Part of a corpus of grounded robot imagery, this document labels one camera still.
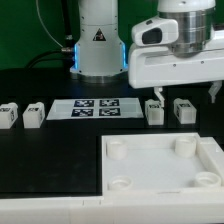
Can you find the clear sheet with tags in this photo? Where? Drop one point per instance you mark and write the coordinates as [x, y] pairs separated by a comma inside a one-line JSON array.
[[106, 108]]

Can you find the white L-shaped obstacle fence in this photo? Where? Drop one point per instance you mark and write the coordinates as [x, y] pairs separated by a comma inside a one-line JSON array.
[[203, 207]]

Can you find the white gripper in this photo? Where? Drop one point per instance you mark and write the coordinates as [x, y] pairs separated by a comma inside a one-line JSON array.
[[158, 66]]

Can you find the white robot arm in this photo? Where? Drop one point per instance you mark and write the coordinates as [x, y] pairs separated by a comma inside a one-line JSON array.
[[177, 46]]

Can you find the white square tabletop part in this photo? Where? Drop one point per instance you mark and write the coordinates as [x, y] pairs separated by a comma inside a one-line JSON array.
[[161, 163]]

